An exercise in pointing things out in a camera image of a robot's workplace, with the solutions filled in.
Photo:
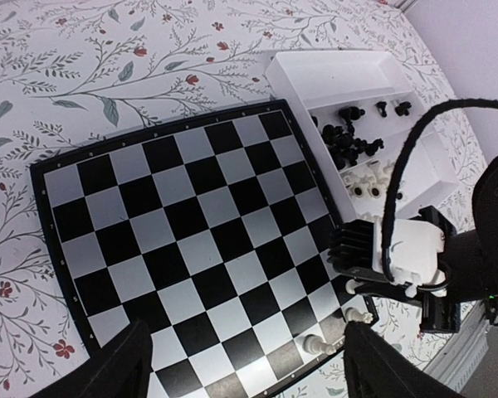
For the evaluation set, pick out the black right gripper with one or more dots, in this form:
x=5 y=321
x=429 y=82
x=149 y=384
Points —
x=439 y=315

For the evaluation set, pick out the black pawn apart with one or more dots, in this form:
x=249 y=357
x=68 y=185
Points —
x=381 y=106

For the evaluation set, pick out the white chess pieces pile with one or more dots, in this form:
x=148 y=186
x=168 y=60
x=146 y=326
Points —
x=367 y=188

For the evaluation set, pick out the black grey chessboard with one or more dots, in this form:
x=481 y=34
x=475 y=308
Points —
x=214 y=231

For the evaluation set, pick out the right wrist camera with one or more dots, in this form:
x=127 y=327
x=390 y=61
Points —
x=406 y=270

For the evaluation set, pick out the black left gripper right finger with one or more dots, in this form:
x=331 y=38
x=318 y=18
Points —
x=373 y=368

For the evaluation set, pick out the floral table mat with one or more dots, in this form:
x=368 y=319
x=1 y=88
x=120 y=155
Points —
x=76 y=72

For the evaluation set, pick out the black chess pieces pile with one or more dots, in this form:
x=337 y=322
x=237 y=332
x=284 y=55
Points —
x=340 y=140

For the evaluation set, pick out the black piece far apart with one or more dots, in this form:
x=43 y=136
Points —
x=403 y=109

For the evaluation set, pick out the aluminium front rail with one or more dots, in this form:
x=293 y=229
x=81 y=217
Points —
x=456 y=362

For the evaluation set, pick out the right metal frame post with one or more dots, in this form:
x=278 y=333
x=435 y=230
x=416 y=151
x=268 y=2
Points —
x=405 y=5

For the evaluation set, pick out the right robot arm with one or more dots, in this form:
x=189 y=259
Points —
x=472 y=256

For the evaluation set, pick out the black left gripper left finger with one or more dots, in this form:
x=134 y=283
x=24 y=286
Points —
x=121 y=368

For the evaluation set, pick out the white chess piece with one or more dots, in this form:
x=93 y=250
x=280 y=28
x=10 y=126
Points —
x=355 y=315
x=315 y=345

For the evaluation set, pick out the white plastic tray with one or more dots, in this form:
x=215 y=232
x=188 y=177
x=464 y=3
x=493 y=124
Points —
x=324 y=81

